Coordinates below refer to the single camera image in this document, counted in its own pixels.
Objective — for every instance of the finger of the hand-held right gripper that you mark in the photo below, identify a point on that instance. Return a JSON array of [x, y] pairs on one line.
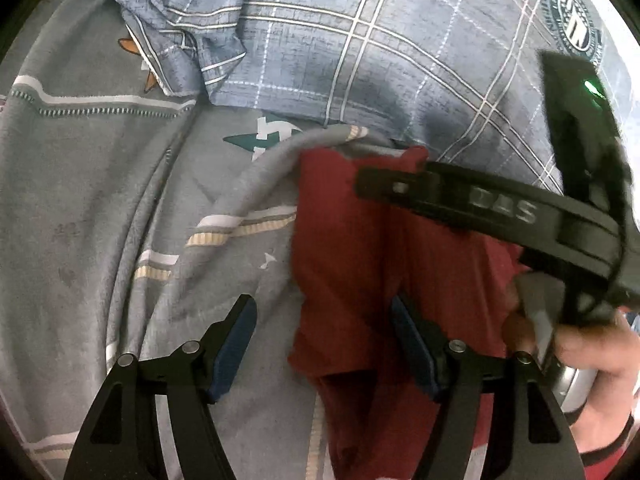
[[465, 197]]

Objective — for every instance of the blue plaid pillow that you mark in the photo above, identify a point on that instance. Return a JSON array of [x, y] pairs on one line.
[[400, 45]]

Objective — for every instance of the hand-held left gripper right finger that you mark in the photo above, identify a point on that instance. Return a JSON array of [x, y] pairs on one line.
[[412, 342]]

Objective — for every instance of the grey star-print bed sheet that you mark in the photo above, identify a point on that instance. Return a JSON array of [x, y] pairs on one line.
[[85, 210]]

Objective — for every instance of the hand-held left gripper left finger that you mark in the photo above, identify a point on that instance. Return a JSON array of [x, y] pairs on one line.
[[231, 345]]

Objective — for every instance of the dark red shirt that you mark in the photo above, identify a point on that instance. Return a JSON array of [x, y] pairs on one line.
[[350, 240]]

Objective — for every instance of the person's right hand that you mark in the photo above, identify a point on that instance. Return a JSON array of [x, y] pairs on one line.
[[607, 355]]

